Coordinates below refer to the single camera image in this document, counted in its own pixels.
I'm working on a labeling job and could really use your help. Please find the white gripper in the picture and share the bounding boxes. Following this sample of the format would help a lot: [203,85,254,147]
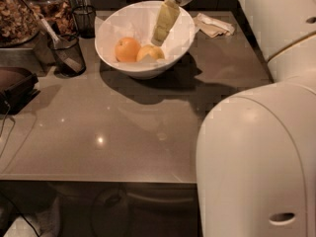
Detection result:
[151,0,193,46]

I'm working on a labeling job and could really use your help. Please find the yellow apple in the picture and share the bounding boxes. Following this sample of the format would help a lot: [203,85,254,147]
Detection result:
[136,44,165,61]

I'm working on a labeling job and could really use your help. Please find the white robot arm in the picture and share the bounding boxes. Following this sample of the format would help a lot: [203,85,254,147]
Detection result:
[196,0,316,237]

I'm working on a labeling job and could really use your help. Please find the white paper bowl liner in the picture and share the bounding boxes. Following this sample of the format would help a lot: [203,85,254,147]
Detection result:
[94,7,196,67]

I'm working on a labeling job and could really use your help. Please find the white ceramic bowl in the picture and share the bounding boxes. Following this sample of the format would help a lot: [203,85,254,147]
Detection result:
[94,0,197,81]

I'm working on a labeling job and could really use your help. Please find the folded paper napkins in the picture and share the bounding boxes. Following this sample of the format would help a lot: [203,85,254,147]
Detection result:
[194,13,235,38]

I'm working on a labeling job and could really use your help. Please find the orange fruit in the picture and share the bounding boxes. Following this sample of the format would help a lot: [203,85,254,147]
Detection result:
[115,37,141,62]

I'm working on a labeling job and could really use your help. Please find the small black mesh cup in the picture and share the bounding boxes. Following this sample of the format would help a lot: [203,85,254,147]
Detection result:
[72,5,96,39]

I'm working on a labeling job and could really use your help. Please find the large black mesh cup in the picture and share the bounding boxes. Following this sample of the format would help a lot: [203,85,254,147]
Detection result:
[48,35,86,77]

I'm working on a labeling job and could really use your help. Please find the white utensil in cup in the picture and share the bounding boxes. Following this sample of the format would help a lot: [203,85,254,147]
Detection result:
[39,15,85,76]

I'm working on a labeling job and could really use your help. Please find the large glass snack jar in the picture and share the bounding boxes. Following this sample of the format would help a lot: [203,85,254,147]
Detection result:
[0,0,40,48]

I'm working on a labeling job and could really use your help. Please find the metal tray under jars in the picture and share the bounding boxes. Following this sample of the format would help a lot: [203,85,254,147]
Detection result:
[0,32,54,76]

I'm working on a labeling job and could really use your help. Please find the dark brown device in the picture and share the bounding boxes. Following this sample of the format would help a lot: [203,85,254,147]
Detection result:
[0,67,39,115]

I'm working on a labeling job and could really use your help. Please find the thin black cable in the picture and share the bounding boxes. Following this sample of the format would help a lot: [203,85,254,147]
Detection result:
[0,100,17,158]

